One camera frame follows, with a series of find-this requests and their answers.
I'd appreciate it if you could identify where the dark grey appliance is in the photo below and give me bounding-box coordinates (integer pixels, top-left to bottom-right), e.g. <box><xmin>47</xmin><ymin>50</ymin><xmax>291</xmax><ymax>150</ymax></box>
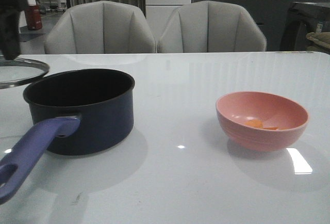
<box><xmin>279</xmin><ymin>2</ymin><xmax>329</xmax><ymax>51</ymax></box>

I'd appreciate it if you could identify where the left grey upholstered chair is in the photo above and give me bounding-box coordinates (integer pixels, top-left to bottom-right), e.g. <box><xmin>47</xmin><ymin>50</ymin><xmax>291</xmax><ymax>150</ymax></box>
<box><xmin>44</xmin><ymin>1</ymin><xmax>157</xmax><ymax>54</ymax></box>

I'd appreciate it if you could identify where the glass lid with purple knob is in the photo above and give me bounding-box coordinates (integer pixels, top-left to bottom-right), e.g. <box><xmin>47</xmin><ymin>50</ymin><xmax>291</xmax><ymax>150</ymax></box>
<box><xmin>1</xmin><ymin>55</ymin><xmax>50</xmax><ymax>89</ymax></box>

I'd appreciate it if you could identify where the right grey upholstered chair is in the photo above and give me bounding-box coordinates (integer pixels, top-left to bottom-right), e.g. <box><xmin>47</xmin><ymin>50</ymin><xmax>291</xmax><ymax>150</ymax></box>
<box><xmin>158</xmin><ymin>1</ymin><xmax>267</xmax><ymax>53</ymax></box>

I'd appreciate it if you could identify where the pink plastic bowl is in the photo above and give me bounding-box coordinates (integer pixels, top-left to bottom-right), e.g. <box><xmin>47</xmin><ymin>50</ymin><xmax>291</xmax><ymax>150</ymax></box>
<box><xmin>216</xmin><ymin>91</ymin><xmax>309</xmax><ymax>152</ymax></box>

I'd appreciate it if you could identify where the red bin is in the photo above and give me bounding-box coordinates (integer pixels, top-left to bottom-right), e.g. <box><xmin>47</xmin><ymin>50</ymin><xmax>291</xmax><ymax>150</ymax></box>
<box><xmin>25</xmin><ymin>5</ymin><xmax>42</xmax><ymax>30</ymax></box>

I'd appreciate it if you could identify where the dark blue saucepan purple handle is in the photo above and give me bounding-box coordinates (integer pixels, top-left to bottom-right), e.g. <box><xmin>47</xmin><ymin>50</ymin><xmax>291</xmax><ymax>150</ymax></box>
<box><xmin>1</xmin><ymin>69</ymin><xmax>135</xmax><ymax>203</ymax></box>

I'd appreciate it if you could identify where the orange ham slice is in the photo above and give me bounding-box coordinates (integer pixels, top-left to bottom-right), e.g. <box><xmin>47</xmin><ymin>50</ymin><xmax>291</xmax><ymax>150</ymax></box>
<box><xmin>244</xmin><ymin>119</ymin><xmax>263</xmax><ymax>129</ymax></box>
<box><xmin>263</xmin><ymin>126</ymin><xmax>278</xmax><ymax>130</ymax></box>

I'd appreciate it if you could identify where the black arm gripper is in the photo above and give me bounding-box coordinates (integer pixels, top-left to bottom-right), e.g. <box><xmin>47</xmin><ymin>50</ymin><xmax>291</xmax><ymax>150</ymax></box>
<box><xmin>1</xmin><ymin>0</ymin><xmax>28</xmax><ymax>59</ymax></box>

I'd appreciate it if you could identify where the beige cushion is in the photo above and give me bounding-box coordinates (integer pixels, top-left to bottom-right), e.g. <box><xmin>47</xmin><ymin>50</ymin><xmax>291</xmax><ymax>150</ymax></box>
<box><xmin>306</xmin><ymin>31</ymin><xmax>330</xmax><ymax>54</ymax></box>

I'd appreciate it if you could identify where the grey upholstered chair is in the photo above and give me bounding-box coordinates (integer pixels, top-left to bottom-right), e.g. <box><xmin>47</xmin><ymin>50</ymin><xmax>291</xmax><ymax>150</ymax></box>
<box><xmin>158</xmin><ymin>1</ymin><xmax>267</xmax><ymax>53</ymax></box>
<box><xmin>44</xmin><ymin>1</ymin><xmax>157</xmax><ymax>54</ymax></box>

